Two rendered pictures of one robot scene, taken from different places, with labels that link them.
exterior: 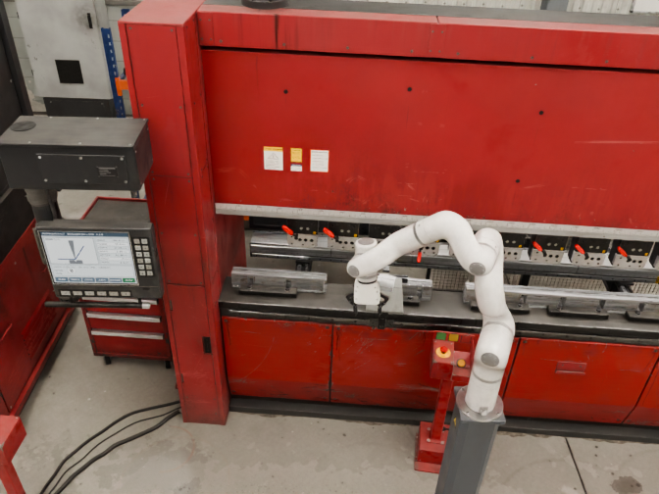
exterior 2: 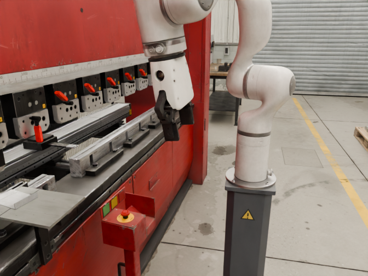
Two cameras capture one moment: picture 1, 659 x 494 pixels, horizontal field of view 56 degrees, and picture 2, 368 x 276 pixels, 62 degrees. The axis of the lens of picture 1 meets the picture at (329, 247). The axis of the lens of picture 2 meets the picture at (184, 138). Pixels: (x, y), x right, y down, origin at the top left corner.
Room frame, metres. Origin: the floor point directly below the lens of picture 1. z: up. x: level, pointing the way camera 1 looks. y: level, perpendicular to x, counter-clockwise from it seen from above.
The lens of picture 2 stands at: (1.70, 0.45, 1.52)
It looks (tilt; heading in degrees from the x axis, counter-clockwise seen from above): 19 degrees down; 283
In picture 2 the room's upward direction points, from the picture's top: straight up
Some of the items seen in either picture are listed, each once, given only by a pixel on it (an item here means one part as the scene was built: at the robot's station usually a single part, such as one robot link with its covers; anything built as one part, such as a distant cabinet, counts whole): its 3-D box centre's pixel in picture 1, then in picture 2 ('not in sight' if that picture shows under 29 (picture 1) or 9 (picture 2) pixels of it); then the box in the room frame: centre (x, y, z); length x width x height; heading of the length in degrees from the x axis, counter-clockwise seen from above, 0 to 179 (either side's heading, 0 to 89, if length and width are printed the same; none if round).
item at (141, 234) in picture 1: (105, 256); not in sight; (2.03, 0.93, 1.42); 0.45 x 0.12 x 0.36; 92
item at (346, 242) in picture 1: (343, 231); not in sight; (2.52, -0.07, 1.26); 0.15 x 0.09 x 0.17; 87
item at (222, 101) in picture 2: not in sight; (224, 75); (2.29, -5.58, 0.75); 1.80 x 0.75 x 1.50; 91
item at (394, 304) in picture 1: (384, 294); (34, 205); (2.37, -0.28, 1.00); 0.26 x 0.18 x 0.01; 177
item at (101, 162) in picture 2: (499, 306); (105, 161); (2.43, -0.89, 0.89); 0.30 x 0.05 x 0.03; 87
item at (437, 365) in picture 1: (451, 356); (129, 217); (2.20, -0.63, 0.75); 0.20 x 0.16 x 0.18; 83
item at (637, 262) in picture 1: (630, 250); (137, 76); (2.46, -1.46, 1.26); 0.15 x 0.09 x 0.17; 87
